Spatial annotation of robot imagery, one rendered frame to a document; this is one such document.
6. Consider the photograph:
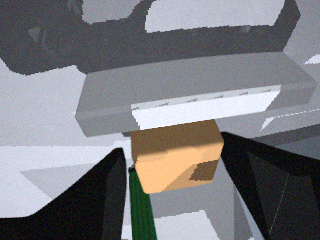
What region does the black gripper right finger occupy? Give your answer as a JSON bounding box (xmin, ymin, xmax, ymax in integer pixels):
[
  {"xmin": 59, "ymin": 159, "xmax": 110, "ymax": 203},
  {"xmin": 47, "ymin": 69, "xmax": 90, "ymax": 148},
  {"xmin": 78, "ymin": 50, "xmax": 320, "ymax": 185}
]
[{"xmin": 220, "ymin": 132, "xmax": 320, "ymax": 240}]

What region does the tan block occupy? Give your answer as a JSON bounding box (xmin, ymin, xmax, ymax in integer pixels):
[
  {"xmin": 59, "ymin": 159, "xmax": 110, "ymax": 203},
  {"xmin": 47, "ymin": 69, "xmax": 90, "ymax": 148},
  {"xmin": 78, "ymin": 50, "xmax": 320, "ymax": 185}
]
[{"xmin": 131, "ymin": 119, "xmax": 224, "ymax": 193}]

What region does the clear-fronted tan box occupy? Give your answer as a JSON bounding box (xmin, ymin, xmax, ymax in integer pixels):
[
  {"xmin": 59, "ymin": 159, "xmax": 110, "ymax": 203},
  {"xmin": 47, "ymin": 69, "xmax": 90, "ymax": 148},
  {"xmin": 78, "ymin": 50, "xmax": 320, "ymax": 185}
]
[{"xmin": 75, "ymin": 51, "xmax": 317, "ymax": 240}]

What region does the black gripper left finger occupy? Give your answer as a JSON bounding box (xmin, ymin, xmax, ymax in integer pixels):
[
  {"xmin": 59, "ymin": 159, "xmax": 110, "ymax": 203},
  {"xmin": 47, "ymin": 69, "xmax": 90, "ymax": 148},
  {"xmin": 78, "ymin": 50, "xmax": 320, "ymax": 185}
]
[{"xmin": 0, "ymin": 148, "xmax": 127, "ymax": 240}]

